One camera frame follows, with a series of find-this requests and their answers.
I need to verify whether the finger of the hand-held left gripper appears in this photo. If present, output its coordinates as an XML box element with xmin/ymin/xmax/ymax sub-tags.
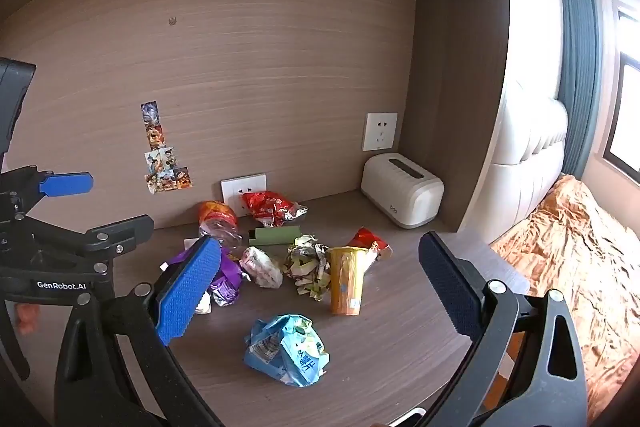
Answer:
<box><xmin>22</xmin><ymin>213</ymin><xmax>155</xmax><ymax>275</ymax></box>
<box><xmin>0</xmin><ymin>164</ymin><xmax>95</xmax><ymax>220</ymax></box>

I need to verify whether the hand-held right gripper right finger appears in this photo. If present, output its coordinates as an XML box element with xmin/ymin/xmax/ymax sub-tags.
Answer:
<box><xmin>415</xmin><ymin>231</ymin><xmax>589</xmax><ymax>427</ymax></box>

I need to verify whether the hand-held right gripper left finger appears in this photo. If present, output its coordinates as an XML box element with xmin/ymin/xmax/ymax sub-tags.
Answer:
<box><xmin>54</xmin><ymin>234</ymin><xmax>224</xmax><ymax>427</ymax></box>

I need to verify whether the purple wrapper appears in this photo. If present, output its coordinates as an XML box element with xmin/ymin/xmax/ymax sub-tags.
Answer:
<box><xmin>160</xmin><ymin>247</ymin><xmax>251</xmax><ymax>308</ymax></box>

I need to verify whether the white wrapper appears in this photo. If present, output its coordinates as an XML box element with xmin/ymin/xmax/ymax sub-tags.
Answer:
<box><xmin>239</xmin><ymin>246</ymin><xmax>284</xmax><ymax>290</ymax></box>

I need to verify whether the clear bottle with orange label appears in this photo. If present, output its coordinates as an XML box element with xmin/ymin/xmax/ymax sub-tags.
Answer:
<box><xmin>198</xmin><ymin>200</ymin><xmax>244</xmax><ymax>258</ymax></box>

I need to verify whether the small red packet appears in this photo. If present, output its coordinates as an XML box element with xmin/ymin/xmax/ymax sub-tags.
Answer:
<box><xmin>347</xmin><ymin>227</ymin><xmax>394</xmax><ymax>260</ymax></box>

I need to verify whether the green cardboard box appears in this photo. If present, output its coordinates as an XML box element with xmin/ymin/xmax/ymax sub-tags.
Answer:
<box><xmin>248</xmin><ymin>225</ymin><xmax>302</xmax><ymax>247</ymax></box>

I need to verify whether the orange paper cup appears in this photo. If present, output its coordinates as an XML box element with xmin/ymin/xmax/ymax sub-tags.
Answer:
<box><xmin>326</xmin><ymin>246</ymin><xmax>378</xmax><ymax>316</ymax></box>

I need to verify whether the red snack bag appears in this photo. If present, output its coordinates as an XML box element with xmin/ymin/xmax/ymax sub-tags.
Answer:
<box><xmin>241</xmin><ymin>190</ymin><xmax>309</xmax><ymax>228</ymax></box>

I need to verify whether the blue bag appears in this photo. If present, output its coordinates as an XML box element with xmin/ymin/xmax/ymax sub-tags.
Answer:
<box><xmin>243</xmin><ymin>314</ymin><xmax>331</xmax><ymax>388</ymax></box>

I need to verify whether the yellow-green wrapper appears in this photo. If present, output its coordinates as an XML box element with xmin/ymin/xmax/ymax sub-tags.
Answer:
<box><xmin>283</xmin><ymin>234</ymin><xmax>332</xmax><ymax>303</ymax></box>

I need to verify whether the strip of picture stickers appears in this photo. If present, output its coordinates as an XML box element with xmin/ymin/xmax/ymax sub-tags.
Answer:
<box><xmin>141</xmin><ymin>101</ymin><xmax>193</xmax><ymax>195</ymax></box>

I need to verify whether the white tissue box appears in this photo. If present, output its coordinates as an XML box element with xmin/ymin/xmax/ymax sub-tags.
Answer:
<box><xmin>361</xmin><ymin>152</ymin><xmax>445</xmax><ymax>230</ymax></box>

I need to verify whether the orange blanket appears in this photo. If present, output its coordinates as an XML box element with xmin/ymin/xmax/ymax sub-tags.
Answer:
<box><xmin>490</xmin><ymin>174</ymin><xmax>640</xmax><ymax>425</ymax></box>

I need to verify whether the white padded headboard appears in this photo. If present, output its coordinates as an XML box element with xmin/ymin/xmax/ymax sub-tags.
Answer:
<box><xmin>487</xmin><ymin>79</ymin><xmax>570</xmax><ymax>244</ymax></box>

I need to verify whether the window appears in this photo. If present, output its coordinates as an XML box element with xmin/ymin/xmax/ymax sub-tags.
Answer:
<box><xmin>602</xmin><ymin>0</ymin><xmax>640</xmax><ymax>185</ymax></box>

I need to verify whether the blue-grey curtain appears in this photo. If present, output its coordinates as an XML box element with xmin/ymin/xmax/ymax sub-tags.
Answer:
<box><xmin>556</xmin><ymin>0</ymin><xmax>601</xmax><ymax>182</ymax></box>

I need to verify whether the white wall outlet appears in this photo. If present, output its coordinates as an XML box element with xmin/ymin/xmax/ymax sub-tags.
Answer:
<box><xmin>362</xmin><ymin>112</ymin><xmax>399</xmax><ymax>152</ymax></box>
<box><xmin>220</xmin><ymin>173</ymin><xmax>268</xmax><ymax>218</ymax></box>

